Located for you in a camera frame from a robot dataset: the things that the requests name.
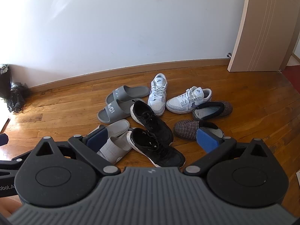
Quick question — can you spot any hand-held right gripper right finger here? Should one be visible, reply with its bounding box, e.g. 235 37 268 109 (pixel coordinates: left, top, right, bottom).
183 127 275 176

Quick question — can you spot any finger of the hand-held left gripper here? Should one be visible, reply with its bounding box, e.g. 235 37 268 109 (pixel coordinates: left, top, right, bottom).
0 158 26 176

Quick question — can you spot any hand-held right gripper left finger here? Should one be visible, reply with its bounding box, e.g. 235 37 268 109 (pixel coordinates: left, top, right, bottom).
30 125 122 176

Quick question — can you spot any light grey slipper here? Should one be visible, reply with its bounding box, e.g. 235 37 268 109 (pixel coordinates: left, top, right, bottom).
97 128 136 165
88 119 130 139

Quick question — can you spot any dark grey printed slide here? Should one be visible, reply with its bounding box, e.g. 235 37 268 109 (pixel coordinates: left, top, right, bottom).
105 85 150 105
97 98 147 125

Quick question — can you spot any white lace-up sneaker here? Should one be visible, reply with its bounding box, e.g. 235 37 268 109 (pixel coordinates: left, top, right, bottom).
147 73 168 117
166 86 213 114

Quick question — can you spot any person's left forearm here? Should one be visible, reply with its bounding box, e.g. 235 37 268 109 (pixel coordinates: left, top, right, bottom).
0 197 22 219

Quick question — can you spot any black white-dotted slipper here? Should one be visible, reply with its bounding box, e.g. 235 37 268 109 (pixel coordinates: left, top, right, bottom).
174 119 225 142
192 101 233 120

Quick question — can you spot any black sneaker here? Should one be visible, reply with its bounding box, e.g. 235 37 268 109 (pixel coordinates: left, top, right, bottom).
127 128 186 168
130 100 174 146

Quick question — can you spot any black plastic bag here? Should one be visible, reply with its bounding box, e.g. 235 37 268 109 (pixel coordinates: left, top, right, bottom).
9 82 30 113

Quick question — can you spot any dark wrapped bundle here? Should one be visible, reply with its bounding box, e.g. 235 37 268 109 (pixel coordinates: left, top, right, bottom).
0 63 13 102

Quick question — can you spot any red mat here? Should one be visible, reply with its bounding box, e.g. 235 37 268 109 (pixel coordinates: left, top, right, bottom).
280 64 300 92

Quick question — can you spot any beige door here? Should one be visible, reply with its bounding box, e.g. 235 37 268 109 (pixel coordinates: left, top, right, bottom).
227 0 300 73

